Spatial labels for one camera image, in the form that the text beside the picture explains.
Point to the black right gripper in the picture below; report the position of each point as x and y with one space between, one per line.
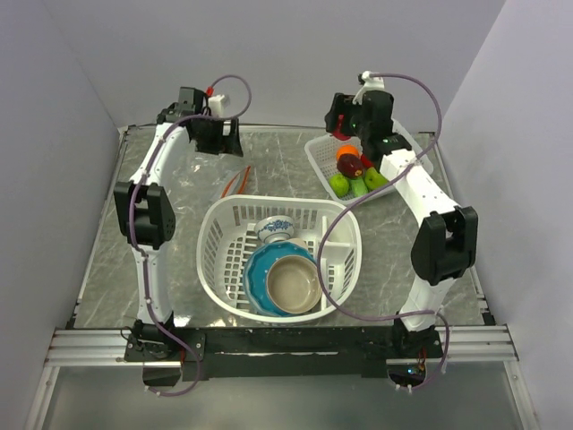
341 105

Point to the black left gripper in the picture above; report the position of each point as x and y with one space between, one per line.
229 143

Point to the pink red fake peach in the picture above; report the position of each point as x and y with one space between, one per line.
338 132

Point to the orange fake tangerine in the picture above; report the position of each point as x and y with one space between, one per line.
347 150

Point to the dark red fake apple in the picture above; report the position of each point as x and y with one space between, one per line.
350 166

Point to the clear orange zip top bag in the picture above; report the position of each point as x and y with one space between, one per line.
204 179

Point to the green fake apple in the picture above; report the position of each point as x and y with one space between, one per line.
374 179
339 185

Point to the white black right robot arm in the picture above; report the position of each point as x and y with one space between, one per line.
445 244

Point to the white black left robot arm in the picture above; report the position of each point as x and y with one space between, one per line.
145 215

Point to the white perforated rectangular basket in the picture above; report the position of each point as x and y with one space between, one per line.
321 153

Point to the white round dish basket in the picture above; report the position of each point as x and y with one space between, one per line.
227 240

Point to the blue floral white bowl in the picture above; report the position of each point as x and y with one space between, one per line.
274 228

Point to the teal blue bowl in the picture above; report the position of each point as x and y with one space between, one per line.
256 269

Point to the beige ceramic bowl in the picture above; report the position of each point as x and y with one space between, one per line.
293 284

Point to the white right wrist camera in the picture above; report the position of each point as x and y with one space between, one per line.
369 81

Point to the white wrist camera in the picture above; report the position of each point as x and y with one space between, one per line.
217 103
369 81

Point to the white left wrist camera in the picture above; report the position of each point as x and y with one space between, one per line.
217 103

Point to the black aluminium base frame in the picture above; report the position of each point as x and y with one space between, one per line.
371 351

